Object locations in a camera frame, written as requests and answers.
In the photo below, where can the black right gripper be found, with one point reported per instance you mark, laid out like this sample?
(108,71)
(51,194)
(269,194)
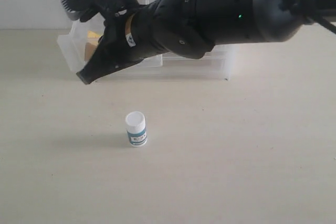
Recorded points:
(127,39)

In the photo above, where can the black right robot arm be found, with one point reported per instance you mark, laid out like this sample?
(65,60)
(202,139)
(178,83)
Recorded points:
(190,28)

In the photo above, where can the clear bottom drawer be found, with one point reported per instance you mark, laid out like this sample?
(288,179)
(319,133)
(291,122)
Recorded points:
(215,64)

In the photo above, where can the white pill bottle blue label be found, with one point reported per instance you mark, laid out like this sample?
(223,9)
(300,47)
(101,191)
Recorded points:
(136,128)

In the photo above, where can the white plastic drawer cabinet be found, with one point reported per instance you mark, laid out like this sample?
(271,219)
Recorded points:
(78,45)

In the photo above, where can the clear drawer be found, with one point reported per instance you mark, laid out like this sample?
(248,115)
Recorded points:
(215,64)
(72,46)

